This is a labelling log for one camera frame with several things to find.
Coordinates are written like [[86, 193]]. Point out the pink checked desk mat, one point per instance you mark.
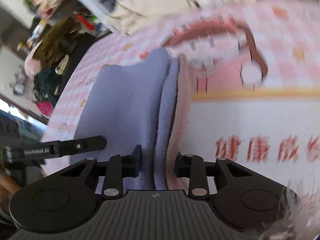
[[250, 120]]

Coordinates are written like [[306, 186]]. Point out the fluffy pink sleeve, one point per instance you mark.
[[292, 212]]

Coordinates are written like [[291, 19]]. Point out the person's left hand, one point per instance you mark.
[[10, 185]]

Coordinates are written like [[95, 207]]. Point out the brown cloth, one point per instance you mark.
[[55, 40]]

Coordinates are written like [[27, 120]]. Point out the purple knit sweater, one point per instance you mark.
[[120, 105]]

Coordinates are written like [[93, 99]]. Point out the white wooden bookshelf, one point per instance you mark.
[[87, 2]]

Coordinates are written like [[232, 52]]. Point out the cream printed cloth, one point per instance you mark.
[[140, 15]]

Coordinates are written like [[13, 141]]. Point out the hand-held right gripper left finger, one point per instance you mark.
[[137, 161]]

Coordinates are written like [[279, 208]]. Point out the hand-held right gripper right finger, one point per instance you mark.
[[196, 172]]

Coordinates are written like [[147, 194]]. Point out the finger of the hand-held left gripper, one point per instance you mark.
[[85, 145]]

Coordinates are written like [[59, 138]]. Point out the white wrist watch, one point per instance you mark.
[[62, 65]]

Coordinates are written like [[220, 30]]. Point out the black bag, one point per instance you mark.
[[80, 47]]

